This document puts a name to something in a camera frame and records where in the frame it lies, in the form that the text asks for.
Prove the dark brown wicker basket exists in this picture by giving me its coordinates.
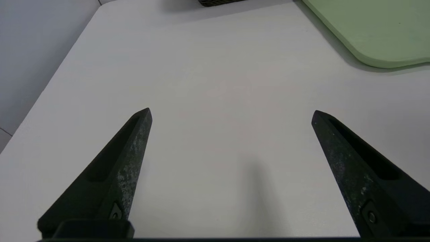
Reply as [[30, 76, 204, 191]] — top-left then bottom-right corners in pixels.
[[198, 0, 250, 7]]

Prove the green plastic tray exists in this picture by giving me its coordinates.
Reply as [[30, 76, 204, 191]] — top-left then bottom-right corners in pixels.
[[302, 0, 430, 69]]

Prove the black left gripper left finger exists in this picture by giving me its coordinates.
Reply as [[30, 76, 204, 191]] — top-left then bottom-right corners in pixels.
[[37, 108, 153, 239]]

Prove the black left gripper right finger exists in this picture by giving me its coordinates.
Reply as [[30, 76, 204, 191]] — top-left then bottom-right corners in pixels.
[[311, 110, 430, 238]]

